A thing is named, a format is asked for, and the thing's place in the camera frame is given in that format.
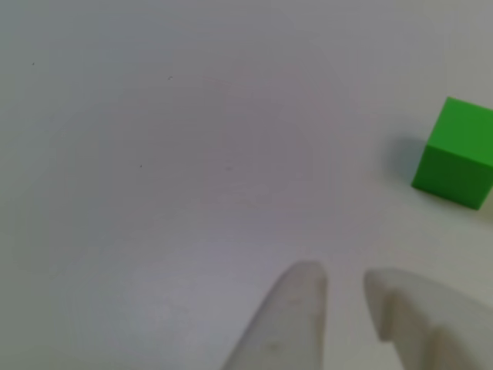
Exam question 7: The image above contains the green cube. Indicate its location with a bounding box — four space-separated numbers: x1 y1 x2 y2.
410 96 493 211

